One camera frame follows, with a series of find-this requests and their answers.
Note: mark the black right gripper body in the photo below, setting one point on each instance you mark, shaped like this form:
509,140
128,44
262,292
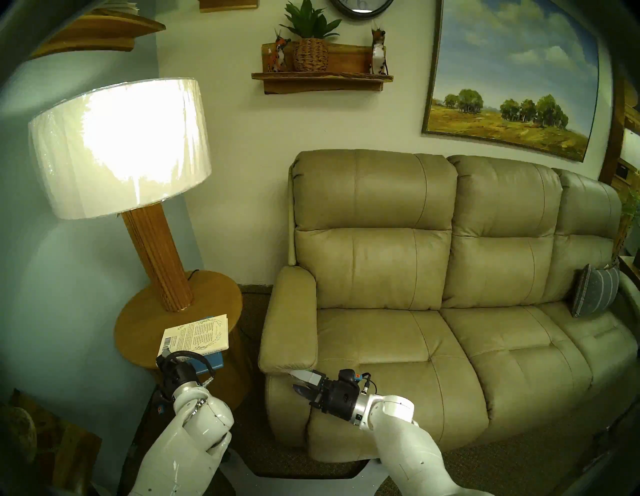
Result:
337,397

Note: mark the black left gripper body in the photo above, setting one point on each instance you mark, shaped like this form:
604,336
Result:
180,375

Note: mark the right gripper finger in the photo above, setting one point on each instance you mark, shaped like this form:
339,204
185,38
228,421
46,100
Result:
306,392
309,377

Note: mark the blue Rumi poems book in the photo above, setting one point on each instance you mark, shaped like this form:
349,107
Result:
212,361

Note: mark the cream hardcover book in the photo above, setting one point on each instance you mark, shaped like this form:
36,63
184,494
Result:
197,336

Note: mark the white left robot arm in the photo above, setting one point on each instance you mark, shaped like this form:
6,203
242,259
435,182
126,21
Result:
185,450

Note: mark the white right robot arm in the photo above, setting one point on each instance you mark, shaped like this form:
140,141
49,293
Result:
410,450

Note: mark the beige leather sofa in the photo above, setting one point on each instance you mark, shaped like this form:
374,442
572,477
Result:
410,265

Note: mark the round wooden side table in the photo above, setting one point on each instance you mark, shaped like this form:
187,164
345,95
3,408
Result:
137,330

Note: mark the wooden crate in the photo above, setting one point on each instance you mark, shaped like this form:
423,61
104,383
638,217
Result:
70,450

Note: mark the wood slice decorative ball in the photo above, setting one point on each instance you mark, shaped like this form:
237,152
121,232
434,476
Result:
20,435

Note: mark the wooden lamp with white shade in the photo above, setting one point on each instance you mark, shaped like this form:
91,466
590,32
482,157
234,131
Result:
120,150

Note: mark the grey striped cushion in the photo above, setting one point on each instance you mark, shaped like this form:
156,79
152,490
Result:
595,292

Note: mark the green plant in wicker pot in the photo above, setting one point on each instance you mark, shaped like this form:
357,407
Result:
311,55

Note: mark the orange fox figurine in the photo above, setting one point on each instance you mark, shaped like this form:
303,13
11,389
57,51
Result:
379,52
277,52

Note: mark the green leafy houseplant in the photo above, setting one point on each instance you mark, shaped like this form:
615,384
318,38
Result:
629,220

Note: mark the wooden corner shelf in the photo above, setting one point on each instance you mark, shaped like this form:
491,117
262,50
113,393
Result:
90,32

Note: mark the framed landscape painting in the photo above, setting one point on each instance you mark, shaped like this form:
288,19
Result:
510,70

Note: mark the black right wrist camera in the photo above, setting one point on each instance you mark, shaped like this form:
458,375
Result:
347,376

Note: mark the round dark wall clock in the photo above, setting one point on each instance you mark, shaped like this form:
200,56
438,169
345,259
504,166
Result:
361,7

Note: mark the small wooden wall shelf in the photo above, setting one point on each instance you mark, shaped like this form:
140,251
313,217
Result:
227,4

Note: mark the wooden door frame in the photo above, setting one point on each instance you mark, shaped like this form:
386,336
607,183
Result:
612,140

